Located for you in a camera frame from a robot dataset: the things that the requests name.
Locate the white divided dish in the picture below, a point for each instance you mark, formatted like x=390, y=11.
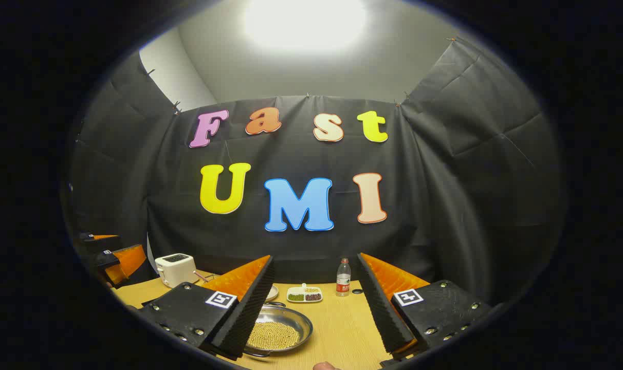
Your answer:
x=296, y=291

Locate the pile of soybeans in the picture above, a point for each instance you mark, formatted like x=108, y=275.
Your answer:
x=273, y=336

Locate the black backdrop cloth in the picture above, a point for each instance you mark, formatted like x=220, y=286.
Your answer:
x=445, y=180

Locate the ceiling light panel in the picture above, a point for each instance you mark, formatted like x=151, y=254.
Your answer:
x=305, y=23

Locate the white round plate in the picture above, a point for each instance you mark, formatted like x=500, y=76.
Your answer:
x=273, y=293

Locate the green mung beans portion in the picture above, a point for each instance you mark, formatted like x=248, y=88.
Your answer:
x=296, y=297

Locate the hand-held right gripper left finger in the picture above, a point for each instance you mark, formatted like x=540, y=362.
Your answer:
x=250, y=308

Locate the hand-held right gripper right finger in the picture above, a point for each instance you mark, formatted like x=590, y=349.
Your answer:
x=381, y=308

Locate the clear plastic water bottle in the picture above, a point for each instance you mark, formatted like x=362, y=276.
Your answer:
x=343, y=280

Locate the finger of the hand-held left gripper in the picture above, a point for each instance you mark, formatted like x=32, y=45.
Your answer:
x=129, y=262
x=101, y=241

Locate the stainless steel pot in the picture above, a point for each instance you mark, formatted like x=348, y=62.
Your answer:
x=301, y=318

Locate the pink striped straw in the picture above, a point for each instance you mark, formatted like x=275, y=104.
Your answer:
x=202, y=277

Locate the dark red beans portion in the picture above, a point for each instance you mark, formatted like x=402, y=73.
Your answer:
x=313, y=297

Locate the white toaster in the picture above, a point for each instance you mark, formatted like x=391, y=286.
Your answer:
x=175, y=270

